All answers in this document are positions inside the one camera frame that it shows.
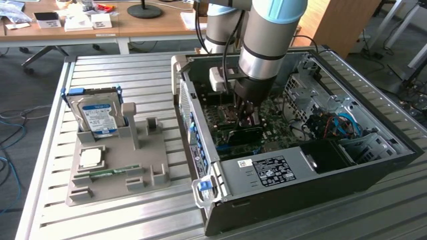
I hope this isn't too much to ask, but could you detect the green graphics card black fan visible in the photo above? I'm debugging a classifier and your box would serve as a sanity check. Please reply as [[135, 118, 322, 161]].
[[226, 124, 264, 147]]

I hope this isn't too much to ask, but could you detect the black and white box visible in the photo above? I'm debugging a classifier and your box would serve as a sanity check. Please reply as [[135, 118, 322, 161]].
[[33, 11, 62, 29]]

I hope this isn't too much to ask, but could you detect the white desk frame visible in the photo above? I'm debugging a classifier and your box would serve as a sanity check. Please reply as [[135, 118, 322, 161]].
[[364, 0, 427, 69]]

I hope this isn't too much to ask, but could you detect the white paper stack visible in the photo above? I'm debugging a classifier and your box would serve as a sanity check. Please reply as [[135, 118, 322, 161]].
[[178, 11, 208, 31]]

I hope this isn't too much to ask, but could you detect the small white printed box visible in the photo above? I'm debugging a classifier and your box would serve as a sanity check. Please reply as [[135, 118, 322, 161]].
[[89, 12, 113, 30]]

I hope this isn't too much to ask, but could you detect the clear plastic bag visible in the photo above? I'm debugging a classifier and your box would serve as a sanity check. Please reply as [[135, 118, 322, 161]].
[[0, 6, 33, 24]]

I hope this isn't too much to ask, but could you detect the blue data wire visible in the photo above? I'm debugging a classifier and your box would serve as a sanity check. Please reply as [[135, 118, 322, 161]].
[[336, 113, 362, 137]]

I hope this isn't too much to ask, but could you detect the white paper label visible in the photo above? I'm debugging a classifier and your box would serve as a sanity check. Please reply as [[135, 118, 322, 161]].
[[3, 22, 31, 30]]

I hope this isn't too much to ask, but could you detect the green RAM stick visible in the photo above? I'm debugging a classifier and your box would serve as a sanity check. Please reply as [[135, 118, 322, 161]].
[[71, 164, 141, 179]]

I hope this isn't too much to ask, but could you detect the blue floor cable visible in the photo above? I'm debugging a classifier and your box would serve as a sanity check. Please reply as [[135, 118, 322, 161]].
[[0, 119, 26, 213]]

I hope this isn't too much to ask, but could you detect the black round lamp base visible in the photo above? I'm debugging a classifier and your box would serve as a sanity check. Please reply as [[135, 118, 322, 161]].
[[126, 0, 163, 20]]

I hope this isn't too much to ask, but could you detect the CPU socket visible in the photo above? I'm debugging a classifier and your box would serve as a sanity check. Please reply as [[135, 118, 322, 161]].
[[217, 104, 240, 124]]

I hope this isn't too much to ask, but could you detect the black open PC case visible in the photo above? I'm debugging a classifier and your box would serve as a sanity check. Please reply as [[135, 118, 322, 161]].
[[169, 48, 425, 237]]

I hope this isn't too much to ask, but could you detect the green motherboard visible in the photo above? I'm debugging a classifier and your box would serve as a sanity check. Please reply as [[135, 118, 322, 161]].
[[198, 91, 302, 161]]

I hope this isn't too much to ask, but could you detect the silver power supply unit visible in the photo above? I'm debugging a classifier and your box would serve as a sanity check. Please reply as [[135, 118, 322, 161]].
[[209, 146, 316, 197]]

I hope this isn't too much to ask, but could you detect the silver CPU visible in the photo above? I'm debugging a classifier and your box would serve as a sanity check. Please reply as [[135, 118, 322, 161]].
[[78, 148, 103, 169]]

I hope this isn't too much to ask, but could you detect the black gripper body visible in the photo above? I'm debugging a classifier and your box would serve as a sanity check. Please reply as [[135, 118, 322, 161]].
[[232, 76, 278, 106]]

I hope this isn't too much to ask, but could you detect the grey wheeled base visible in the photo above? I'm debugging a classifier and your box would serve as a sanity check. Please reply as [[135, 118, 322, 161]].
[[19, 44, 102, 75]]

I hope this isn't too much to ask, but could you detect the white cardboard box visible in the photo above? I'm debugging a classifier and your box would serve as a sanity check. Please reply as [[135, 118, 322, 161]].
[[62, 14, 94, 33]]

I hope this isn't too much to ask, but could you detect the grey parts rack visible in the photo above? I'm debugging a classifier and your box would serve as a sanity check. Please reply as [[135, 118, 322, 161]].
[[65, 101, 173, 207]]

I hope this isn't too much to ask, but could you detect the hard disk blue caddy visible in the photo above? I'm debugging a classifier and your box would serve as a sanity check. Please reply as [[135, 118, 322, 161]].
[[59, 84, 129, 139]]

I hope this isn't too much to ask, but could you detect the red plastic item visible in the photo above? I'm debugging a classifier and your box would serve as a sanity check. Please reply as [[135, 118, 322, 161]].
[[94, 2, 117, 13]]

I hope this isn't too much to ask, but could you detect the brown cardboard box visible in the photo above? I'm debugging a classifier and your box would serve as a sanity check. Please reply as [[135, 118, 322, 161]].
[[192, 2, 209, 18]]

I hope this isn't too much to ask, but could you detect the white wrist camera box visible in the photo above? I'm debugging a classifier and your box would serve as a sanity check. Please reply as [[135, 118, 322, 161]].
[[208, 66, 241, 93]]

